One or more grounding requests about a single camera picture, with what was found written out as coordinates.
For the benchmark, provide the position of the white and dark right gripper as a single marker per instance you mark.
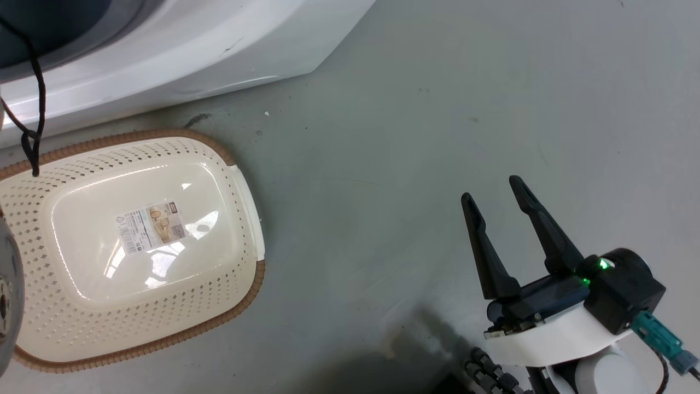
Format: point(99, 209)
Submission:
point(552, 328)

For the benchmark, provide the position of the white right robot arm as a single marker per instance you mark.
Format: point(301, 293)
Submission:
point(607, 375)

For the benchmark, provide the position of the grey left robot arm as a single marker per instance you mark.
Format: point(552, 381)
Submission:
point(8, 295)

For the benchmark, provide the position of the white washing machine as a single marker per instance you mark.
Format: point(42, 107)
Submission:
point(180, 49)

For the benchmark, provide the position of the cream laundry basket brown rim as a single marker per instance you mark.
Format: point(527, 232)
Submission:
point(82, 306)

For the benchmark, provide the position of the paper label sticker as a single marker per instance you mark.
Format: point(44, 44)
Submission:
point(150, 227)

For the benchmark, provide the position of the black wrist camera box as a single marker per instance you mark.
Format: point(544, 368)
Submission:
point(623, 290)

